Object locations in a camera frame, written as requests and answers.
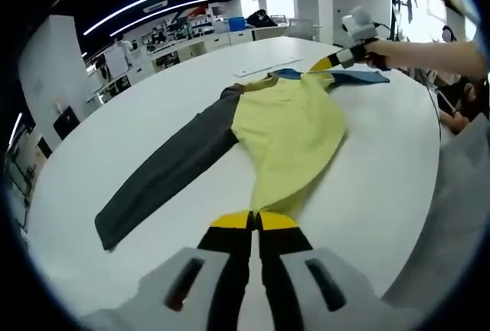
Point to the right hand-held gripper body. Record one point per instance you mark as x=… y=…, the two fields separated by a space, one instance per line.
x=360 y=28

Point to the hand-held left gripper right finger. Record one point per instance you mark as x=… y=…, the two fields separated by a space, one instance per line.
x=344 y=308

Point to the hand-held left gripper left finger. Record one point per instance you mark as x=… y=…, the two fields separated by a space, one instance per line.
x=164 y=300

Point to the yellow garment with dark sleeves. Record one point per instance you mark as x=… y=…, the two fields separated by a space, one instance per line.
x=287 y=128

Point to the person's right hand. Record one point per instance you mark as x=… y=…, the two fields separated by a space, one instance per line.
x=379 y=53

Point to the grey mesh chair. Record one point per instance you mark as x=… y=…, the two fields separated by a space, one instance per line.
x=302 y=29

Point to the white pillar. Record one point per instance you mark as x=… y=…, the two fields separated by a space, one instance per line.
x=312 y=1

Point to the white flat strip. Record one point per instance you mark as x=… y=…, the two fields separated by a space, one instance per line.
x=268 y=66

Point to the blue storage bin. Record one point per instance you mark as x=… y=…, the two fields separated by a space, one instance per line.
x=236 y=24

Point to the row of white cabinets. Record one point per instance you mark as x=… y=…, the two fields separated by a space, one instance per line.
x=214 y=41

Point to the person's grey clothing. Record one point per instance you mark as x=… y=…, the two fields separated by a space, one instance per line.
x=451 y=212

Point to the black chair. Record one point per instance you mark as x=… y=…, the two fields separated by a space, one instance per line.
x=66 y=123

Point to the white board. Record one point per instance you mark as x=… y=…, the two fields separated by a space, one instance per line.
x=116 y=62

